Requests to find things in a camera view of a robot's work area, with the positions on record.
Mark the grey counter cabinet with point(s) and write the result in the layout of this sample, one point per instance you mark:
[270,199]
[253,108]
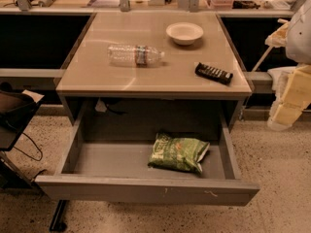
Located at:
[91,74]

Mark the black chair at left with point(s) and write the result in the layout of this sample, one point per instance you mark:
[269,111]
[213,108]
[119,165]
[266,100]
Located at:
[16,111]

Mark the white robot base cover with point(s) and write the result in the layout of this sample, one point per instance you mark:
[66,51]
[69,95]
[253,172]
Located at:
[279,76]

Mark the white stick handle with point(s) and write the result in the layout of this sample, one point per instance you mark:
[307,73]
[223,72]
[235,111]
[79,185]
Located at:
[269,49]

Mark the white bowl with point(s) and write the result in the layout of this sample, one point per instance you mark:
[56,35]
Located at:
[184,33]

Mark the clear plastic water bottle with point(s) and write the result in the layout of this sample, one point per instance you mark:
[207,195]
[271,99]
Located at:
[134,55]

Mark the open grey drawer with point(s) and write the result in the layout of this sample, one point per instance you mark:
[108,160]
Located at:
[107,158]

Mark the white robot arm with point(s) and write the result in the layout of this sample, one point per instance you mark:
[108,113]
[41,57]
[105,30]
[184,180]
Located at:
[298,46]

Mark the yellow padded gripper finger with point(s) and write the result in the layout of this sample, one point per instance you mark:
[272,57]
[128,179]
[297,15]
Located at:
[291,100]

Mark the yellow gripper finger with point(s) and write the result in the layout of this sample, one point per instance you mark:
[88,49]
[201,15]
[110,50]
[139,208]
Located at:
[279,37]

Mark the green jalapeno chip bag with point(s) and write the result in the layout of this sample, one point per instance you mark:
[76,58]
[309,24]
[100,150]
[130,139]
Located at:
[179,154]

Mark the black snack bar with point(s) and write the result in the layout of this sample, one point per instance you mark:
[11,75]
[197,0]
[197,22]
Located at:
[213,74]

